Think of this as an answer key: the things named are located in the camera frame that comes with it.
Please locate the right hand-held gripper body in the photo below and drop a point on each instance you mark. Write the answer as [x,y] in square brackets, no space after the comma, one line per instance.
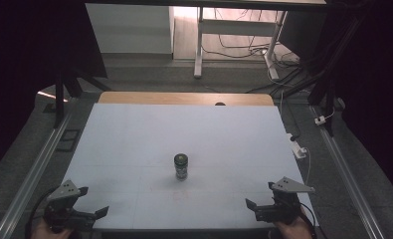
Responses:
[285,202]

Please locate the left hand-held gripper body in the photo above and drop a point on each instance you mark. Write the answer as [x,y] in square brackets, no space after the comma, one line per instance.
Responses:
[64,193]

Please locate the dark jar with green lid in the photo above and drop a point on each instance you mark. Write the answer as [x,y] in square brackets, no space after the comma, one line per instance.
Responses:
[181,167]

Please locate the person's right hand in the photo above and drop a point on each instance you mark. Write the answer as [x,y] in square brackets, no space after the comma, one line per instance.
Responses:
[293,231]

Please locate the person's left hand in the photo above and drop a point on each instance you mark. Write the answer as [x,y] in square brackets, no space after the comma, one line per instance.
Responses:
[46,233]

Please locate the white power strip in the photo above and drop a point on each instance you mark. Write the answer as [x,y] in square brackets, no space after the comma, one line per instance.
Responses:
[298,149]

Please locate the white plug adapter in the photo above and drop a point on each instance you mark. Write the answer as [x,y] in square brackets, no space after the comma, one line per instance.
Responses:
[320,120]

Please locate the black metal stand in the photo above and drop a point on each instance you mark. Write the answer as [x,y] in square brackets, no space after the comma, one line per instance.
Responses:
[59,96]
[326,96]

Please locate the white table cover sheet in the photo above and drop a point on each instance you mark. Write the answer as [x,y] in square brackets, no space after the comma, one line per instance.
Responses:
[170,139]

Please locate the wooden table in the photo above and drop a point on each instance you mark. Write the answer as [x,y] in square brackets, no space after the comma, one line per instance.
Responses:
[170,98]

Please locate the black curtain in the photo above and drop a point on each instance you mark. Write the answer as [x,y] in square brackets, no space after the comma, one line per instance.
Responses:
[35,66]
[366,73]

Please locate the aluminium floor rail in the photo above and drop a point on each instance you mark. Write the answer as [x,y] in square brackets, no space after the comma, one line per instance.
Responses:
[346,176]
[31,176]

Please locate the white desk frame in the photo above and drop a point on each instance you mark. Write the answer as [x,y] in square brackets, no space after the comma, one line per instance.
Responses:
[237,28]

